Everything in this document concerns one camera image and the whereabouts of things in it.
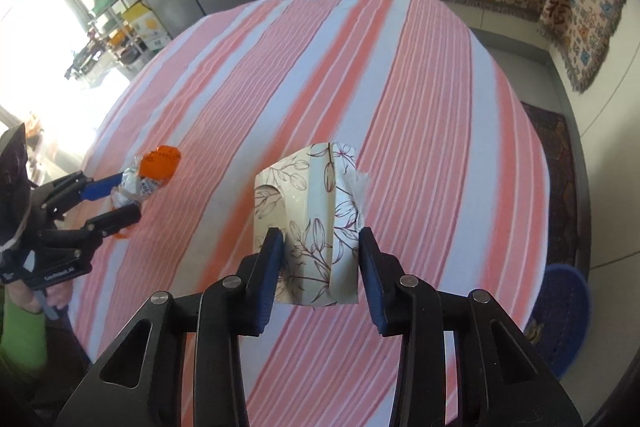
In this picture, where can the dark patterned rug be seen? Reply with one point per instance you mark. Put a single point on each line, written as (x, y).
(550, 177)

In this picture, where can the crushed orange soda can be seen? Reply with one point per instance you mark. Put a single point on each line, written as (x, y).
(150, 179)

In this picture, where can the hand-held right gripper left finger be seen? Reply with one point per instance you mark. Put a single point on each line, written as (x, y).
(267, 287)

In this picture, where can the person's left hand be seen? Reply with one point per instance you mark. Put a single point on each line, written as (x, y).
(35, 302)

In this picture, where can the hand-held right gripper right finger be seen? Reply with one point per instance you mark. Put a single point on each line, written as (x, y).
(372, 287)

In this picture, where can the yellow cardboard box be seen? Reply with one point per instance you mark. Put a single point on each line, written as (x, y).
(147, 27)

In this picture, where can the floral paper box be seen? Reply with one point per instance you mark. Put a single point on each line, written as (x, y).
(310, 207)

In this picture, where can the blue trash bin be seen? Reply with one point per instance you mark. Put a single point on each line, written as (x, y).
(570, 322)

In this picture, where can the person's left forearm green sleeve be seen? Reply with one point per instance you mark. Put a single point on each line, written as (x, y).
(20, 337)

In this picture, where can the white storage rack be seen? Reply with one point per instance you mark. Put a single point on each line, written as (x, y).
(107, 32)

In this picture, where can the small printed blanket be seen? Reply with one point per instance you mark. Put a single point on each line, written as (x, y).
(585, 7)

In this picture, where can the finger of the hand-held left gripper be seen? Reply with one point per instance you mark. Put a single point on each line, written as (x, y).
(117, 219)
(102, 188)

